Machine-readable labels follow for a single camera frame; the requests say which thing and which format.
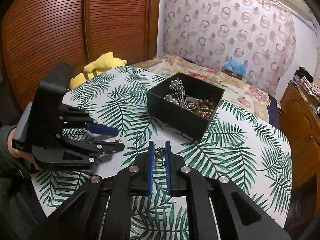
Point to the yellow plush toy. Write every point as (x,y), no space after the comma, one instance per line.
(104,63)

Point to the person's left hand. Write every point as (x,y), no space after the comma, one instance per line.
(20,154)

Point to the circle pattern wall curtain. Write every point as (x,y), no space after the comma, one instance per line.
(258,34)

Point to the brown louvered wardrobe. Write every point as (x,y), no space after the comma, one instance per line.
(36,34)

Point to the black jewelry box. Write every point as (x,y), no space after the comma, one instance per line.
(182,119)

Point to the blue plush toy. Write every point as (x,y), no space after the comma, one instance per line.
(236,68)

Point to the palm leaf print cloth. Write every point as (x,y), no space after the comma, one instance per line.
(245,160)

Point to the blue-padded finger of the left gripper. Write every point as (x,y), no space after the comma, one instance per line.
(100,129)

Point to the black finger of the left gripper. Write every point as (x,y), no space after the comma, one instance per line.
(107,147)

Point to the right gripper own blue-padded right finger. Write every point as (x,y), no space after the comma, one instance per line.
(184,181)

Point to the wooden side cabinet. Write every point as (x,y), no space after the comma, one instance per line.
(301,127)

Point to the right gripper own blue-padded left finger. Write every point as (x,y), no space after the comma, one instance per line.
(135,180)

